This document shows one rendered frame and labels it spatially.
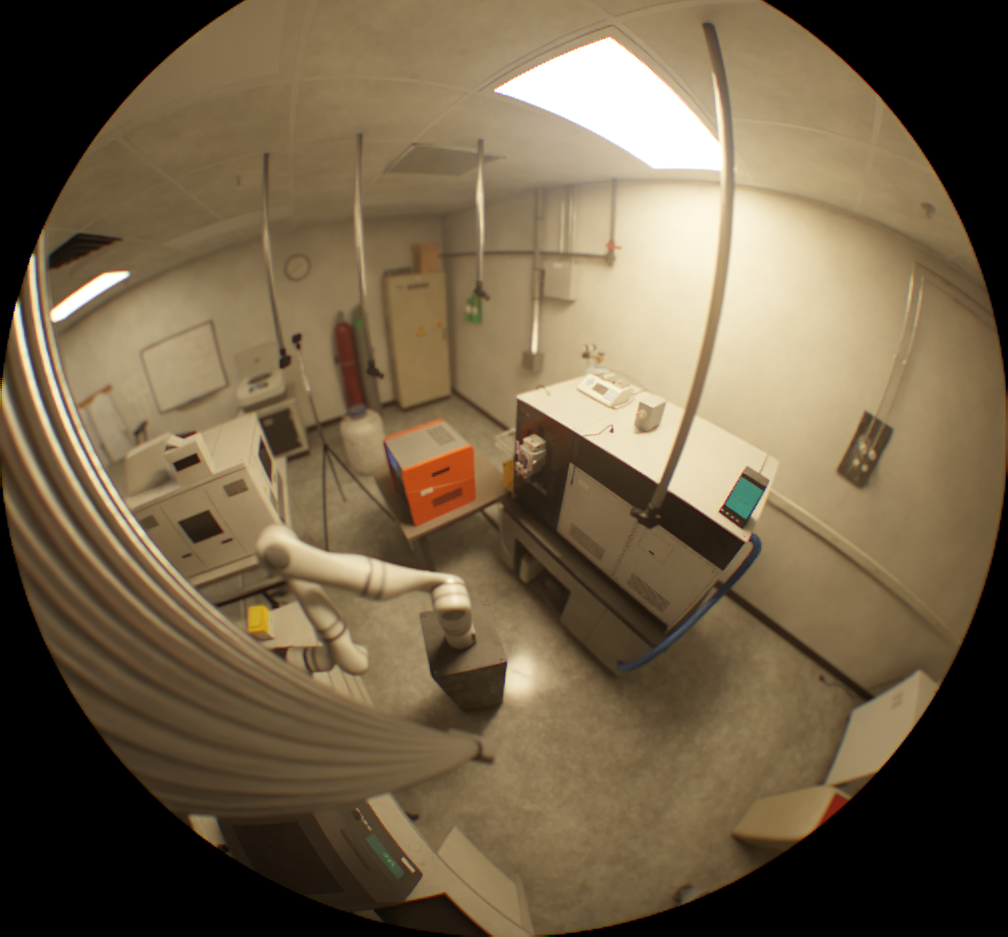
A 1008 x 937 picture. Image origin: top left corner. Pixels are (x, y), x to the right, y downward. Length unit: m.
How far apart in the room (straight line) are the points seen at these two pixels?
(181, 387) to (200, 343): 0.65
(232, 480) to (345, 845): 1.42
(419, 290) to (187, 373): 3.35
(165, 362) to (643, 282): 5.21
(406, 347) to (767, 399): 3.95
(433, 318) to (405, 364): 0.74
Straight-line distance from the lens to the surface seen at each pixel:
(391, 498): 2.09
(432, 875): 1.34
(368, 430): 3.19
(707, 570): 1.23
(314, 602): 0.72
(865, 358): 2.06
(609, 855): 2.36
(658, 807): 2.37
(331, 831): 1.07
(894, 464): 2.25
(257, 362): 4.31
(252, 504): 1.65
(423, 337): 4.33
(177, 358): 4.71
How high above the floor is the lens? 2.10
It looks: 32 degrees down
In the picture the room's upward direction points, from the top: 1 degrees clockwise
